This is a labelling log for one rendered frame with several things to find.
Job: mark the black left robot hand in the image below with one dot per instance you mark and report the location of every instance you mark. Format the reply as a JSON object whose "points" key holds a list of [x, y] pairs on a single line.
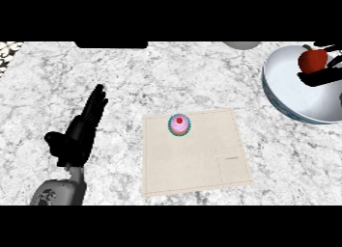
{"points": [[82, 128]]}

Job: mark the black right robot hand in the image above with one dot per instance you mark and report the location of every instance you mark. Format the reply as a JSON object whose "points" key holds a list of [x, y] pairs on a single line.
{"points": [[324, 76]]}

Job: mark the red bell pepper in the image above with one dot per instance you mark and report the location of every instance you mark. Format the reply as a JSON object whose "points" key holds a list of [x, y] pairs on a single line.
{"points": [[314, 60]]}

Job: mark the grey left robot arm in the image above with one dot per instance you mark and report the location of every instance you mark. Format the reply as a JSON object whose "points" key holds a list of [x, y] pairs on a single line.
{"points": [[60, 189]]}

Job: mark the white bowl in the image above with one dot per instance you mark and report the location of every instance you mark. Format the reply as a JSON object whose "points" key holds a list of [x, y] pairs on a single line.
{"points": [[303, 87]]}

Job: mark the beige placemat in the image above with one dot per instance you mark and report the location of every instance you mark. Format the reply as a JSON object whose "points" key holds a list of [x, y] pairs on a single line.
{"points": [[194, 154]]}

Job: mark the grey round object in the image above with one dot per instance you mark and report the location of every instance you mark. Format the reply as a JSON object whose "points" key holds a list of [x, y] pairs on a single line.
{"points": [[243, 44]]}

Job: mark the pink cupcake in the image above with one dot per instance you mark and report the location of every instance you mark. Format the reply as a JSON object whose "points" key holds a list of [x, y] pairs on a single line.
{"points": [[179, 125]]}

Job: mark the black appliance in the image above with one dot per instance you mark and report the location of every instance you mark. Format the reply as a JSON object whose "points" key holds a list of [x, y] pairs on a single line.
{"points": [[111, 44]]}

